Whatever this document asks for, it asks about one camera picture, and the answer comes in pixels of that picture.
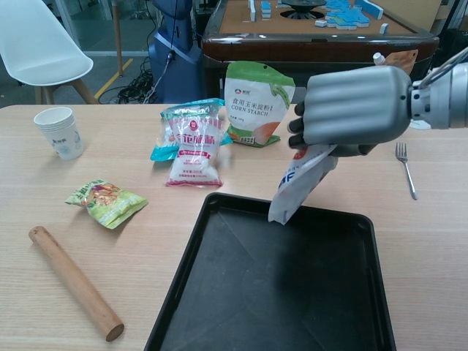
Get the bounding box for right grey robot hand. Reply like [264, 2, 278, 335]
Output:
[287, 64, 415, 159]

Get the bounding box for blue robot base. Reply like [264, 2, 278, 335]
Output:
[148, 0, 202, 104]

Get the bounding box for pink white sugar bag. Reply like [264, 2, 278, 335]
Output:
[165, 116, 224, 189]

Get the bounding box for black baking tray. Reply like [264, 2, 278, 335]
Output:
[143, 192, 398, 351]

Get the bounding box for green snack packet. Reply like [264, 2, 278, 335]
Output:
[64, 178, 149, 230]

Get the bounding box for orange spouted sauce pouch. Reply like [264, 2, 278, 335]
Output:
[371, 49, 420, 80]

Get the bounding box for metal fork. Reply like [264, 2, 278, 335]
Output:
[394, 141, 418, 200]

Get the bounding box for dark wood mahjong table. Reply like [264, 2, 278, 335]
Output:
[200, 0, 439, 107]

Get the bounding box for blue mahjong tile pile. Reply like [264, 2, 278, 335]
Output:
[324, 0, 385, 30]

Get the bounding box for green white corn starch pouch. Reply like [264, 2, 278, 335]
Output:
[224, 61, 296, 148]

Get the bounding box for black mahjong table dome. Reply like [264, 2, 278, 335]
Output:
[280, 0, 328, 20]

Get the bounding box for teal clear food bag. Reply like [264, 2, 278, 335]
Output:
[149, 98, 234, 162]

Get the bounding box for wooden pole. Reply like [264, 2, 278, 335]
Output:
[112, 0, 124, 78]

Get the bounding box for white paper cup stack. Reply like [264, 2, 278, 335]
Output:
[33, 106, 85, 161]

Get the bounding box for white chair wooden legs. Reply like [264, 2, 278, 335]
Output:
[0, 0, 99, 107]

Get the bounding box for wooden rolling pin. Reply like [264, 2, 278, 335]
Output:
[28, 225, 125, 343]

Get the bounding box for black floor cable bundle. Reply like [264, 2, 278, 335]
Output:
[116, 56, 162, 105]

